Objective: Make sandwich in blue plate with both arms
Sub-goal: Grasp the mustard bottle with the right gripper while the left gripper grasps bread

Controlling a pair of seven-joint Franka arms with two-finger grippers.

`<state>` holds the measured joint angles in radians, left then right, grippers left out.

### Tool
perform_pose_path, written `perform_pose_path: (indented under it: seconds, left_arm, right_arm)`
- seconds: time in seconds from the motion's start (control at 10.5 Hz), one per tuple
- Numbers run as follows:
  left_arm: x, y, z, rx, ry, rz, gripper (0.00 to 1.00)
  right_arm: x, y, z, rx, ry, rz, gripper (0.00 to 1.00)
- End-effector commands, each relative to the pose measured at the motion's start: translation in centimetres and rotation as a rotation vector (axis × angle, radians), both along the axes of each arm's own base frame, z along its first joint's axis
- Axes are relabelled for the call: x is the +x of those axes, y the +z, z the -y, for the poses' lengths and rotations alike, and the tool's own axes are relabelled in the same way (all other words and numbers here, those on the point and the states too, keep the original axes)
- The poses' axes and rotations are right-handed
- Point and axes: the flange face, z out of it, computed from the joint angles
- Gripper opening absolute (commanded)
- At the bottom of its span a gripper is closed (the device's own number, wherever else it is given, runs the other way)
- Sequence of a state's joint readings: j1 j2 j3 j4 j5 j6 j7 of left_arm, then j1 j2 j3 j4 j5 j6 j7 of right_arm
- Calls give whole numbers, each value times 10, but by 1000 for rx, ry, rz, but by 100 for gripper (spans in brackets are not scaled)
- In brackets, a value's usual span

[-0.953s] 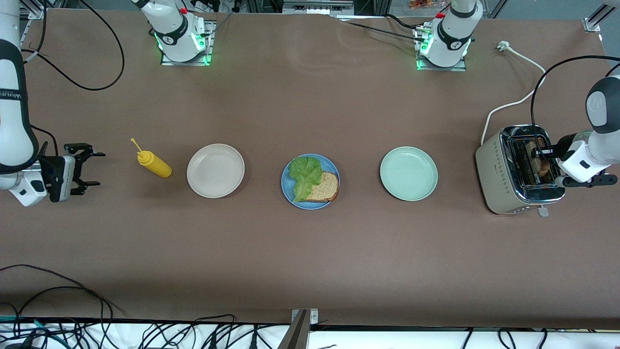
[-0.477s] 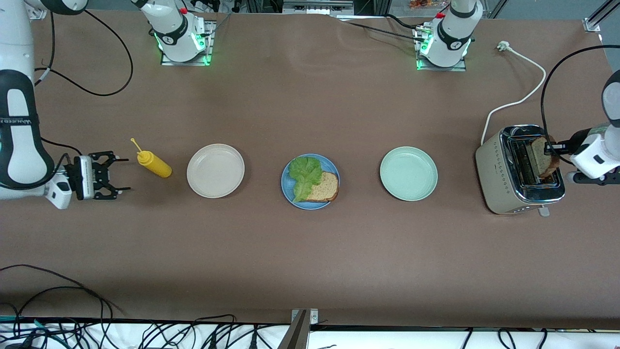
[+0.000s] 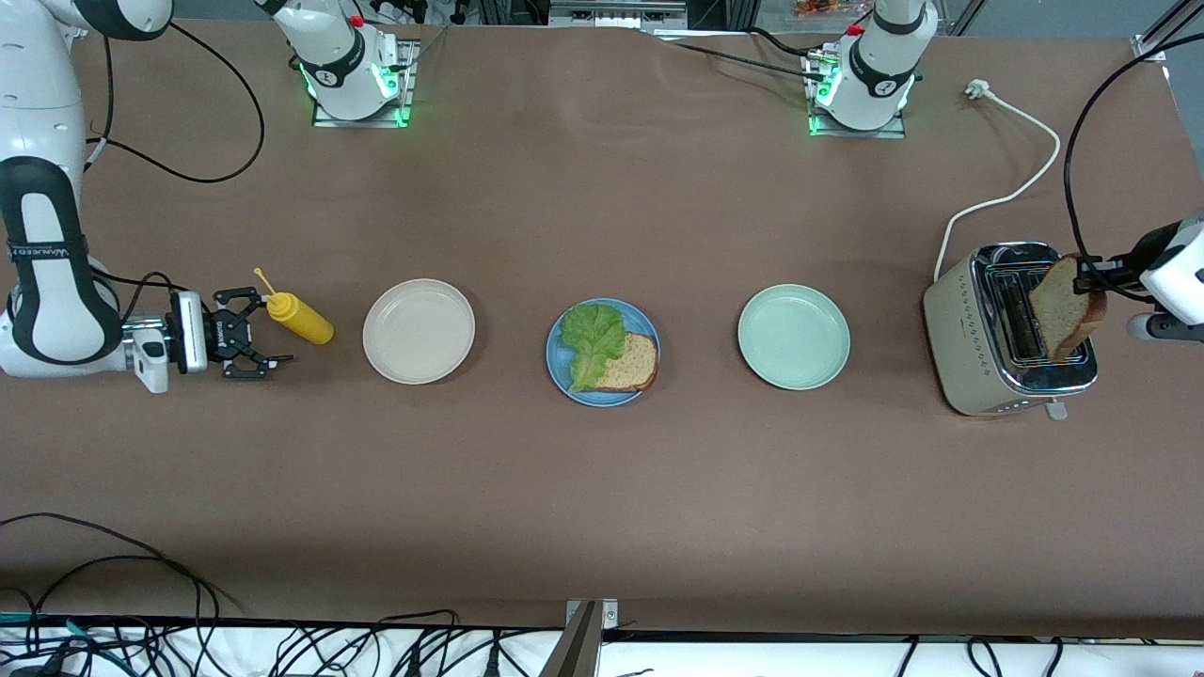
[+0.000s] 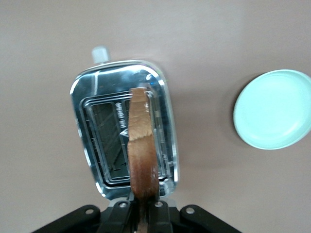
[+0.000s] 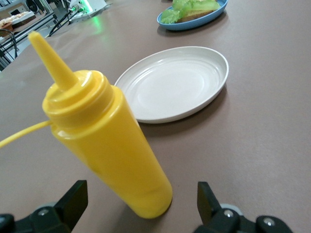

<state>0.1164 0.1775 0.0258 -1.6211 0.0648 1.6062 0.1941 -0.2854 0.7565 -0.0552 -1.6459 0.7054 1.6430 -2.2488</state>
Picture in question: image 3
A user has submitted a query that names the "brown bread slice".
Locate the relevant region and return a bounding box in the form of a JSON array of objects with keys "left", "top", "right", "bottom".
[
  {"left": 1028, "top": 253, "right": 1109, "bottom": 364},
  {"left": 593, "top": 332, "right": 659, "bottom": 393}
]

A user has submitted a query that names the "yellow mustard squeeze bottle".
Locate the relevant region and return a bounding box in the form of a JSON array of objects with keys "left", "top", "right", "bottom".
[{"left": 252, "top": 268, "right": 335, "bottom": 346}]

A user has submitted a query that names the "green lettuce leaf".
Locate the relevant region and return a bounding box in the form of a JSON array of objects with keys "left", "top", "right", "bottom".
[{"left": 561, "top": 302, "right": 629, "bottom": 393}]

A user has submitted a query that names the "beige plate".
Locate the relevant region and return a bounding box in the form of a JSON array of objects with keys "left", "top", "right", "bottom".
[{"left": 362, "top": 278, "right": 477, "bottom": 386}]

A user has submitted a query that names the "mint green plate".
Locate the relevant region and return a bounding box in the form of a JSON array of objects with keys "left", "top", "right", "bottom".
[{"left": 737, "top": 284, "right": 851, "bottom": 391}]

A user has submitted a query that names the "blue plate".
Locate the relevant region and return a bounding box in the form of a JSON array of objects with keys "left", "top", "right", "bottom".
[{"left": 546, "top": 298, "right": 661, "bottom": 408}]

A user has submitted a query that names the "silver two-slot toaster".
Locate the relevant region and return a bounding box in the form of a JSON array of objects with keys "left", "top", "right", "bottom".
[{"left": 923, "top": 242, "right": 1099, "bottom": 421}]

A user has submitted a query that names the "grey metal box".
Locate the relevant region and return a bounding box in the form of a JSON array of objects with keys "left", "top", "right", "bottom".
[{"left": 548, "top": 0, "right": 689, "bottom": 30}]

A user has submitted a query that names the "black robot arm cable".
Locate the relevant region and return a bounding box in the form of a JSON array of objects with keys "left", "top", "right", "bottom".
[
  {"left": 87, "top": 24, "right": 266, "bottom": 184},
  {"left": 1063, "top": 33, "right": 1204, "bottom": 304}
]

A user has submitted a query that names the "white toaster power cable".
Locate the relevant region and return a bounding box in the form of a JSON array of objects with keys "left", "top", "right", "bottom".
[{"left": 934, "top": 79, "right": 1062, "bottom": 283}]

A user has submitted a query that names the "long black table cable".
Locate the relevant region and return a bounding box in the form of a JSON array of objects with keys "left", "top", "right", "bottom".
[{"left": 0, "top": 512, "right": 241, "bottom": 622}]

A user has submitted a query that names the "aluminium corner post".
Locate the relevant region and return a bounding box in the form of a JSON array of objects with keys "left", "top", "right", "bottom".
[{"left": 1132, "top": 0, "right": 1204, "bottom": 65}]

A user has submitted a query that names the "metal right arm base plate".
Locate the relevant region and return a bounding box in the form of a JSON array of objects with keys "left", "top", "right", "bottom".
[{"left": 312, "top": 39, "right": 420, "bottom": 129}]

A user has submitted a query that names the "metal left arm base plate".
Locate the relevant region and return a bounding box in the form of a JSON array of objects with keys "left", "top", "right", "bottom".
[{"left": 802, "top": 47, "right": 909, "bottom": 139}]

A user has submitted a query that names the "black floor cable tangle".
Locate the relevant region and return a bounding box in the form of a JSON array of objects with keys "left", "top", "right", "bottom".
[{"left": 0, "top": 606, "right": 565, "bottom": 677}]

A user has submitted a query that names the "black base power cable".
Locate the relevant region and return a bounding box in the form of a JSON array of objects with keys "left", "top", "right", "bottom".
[{"left": 649, "top": 28, "right": 824, "bottom": 81}]

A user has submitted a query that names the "aluminium profile bracket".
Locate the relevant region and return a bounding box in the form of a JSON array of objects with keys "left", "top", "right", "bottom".
[{"left": 539, "top": 599, "right": 619, "bottom": 677}]

